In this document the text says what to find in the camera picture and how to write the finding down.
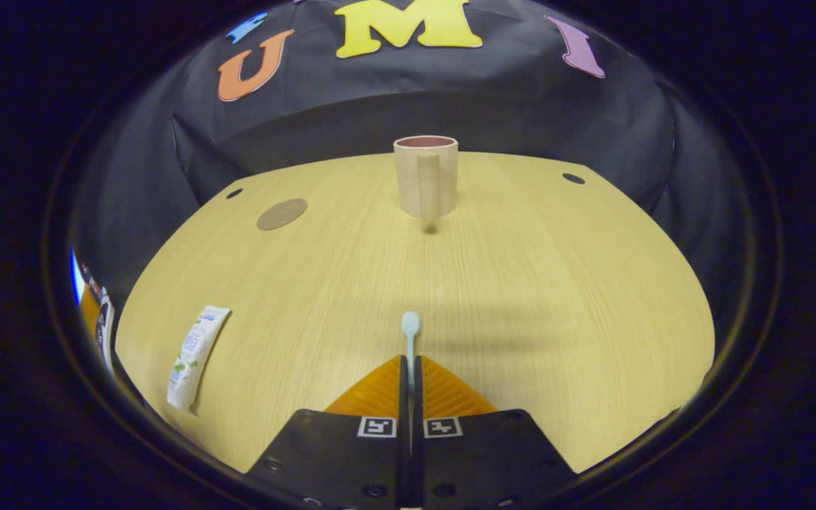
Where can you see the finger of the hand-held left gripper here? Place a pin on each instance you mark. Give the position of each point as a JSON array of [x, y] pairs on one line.
[[93, 312]]

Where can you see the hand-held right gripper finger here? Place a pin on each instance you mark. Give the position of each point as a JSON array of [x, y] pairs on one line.
[[401, 453], [418, 453]]

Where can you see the white toothpaste tube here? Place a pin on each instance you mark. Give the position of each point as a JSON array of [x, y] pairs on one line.
[[195, 358]]

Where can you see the pale green toothbrush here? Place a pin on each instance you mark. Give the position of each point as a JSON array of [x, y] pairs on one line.
[[410, 333]]

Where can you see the brown round coaster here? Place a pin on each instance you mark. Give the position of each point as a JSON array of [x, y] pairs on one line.
[[281, 214]]

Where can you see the beige cup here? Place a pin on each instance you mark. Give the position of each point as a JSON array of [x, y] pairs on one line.
[[426, 180]]

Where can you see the computer monitor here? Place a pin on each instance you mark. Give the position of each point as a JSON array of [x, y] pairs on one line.
[[77, 280]]

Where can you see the black backdrop cloth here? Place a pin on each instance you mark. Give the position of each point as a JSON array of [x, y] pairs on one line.
[[380, 106]]

